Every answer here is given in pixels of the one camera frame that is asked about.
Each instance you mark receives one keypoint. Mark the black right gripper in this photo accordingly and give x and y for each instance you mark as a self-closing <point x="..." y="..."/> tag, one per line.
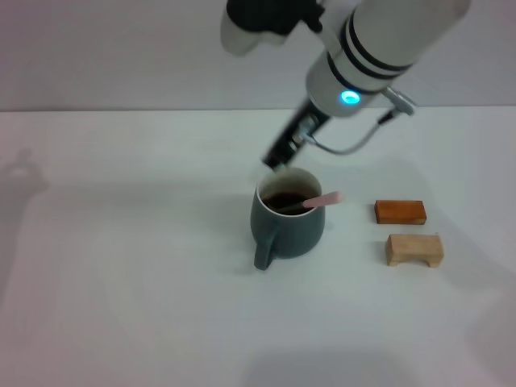
<point x="290" y="133"/>

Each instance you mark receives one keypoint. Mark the dark grey-blue coffee mug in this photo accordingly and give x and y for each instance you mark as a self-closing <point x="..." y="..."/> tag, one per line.
<point x="290" y="238"/>

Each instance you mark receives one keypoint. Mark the orange-brown wooden block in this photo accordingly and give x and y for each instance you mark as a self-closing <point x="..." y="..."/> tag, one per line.
<point x="399" y="211"/>

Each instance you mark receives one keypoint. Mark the light wooden bridge block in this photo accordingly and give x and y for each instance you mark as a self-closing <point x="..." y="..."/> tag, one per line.
<point x="411" y="248"/>

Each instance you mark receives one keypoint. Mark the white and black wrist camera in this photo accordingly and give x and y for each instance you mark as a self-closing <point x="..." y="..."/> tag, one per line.
<point x="258" y="20"/>

